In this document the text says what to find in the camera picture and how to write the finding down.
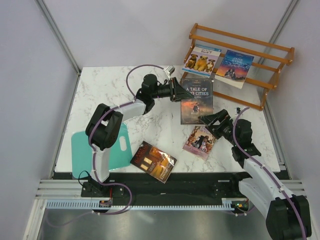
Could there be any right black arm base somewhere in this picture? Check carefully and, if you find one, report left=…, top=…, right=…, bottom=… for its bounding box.
left=212, top=181, right=243, bottom=199

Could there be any orange wooden tiered rack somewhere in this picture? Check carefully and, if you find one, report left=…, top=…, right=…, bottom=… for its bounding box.
left=184, top=23, right=295, bottom=111

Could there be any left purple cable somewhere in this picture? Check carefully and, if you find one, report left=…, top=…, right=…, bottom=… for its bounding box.
left=46, top=64, right=167, bottom=228

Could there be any teal plastic file folder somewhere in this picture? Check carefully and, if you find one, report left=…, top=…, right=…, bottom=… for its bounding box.
left=71, top=123, right=133, bottom=179

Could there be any Jane Eyre blue book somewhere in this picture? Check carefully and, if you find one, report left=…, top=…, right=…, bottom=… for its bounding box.
left=214, top=50, right=254, bottom=89

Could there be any slotted cable duct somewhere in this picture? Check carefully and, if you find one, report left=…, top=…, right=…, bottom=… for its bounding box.
left=221, top=197, right=251, bottom=211
left=46, top=199, right=113, bottom=210

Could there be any dark orange glossy book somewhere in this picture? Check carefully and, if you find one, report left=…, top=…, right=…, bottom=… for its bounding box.
left=130, top=141, right=177, bottom=184

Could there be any right slotted cable duct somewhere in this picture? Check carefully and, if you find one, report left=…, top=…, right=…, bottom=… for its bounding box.
left=221, top=197, right=251, bottom=211

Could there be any left slotted cable duct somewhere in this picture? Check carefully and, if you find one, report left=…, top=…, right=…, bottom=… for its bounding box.
left=46, top=199, right=113, bottom=210

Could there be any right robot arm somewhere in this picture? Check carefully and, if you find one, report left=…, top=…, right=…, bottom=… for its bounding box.
left=198, top=109, right=312, bottom=240

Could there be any Tale of Two Cities book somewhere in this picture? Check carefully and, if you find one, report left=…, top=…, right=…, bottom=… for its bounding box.
left=180, top=78, right=214, bottom=125

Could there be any dog cover Bark book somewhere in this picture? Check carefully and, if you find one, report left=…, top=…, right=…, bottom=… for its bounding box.
left=182, top=44, right=222, bottom=78

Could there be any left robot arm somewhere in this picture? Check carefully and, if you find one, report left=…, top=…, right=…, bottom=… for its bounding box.
left=85, top=74, right=194, bottom=197

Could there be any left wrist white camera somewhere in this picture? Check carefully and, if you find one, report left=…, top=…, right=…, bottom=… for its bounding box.
left=164, top=65, right=175, bottom=76

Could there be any pink illustrated children book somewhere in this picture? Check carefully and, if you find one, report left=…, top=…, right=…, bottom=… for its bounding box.
left=182, top=126, right=216, bottom=160

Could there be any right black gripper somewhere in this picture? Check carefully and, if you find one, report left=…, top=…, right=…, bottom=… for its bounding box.
left=198, top=109, right=238, bottom=146

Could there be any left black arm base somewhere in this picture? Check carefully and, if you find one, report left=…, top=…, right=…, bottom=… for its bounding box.
left=81, top=180, right=127, bottom=198

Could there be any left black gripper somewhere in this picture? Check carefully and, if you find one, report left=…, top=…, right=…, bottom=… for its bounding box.
left=151, top=77, right=194, bottom=103

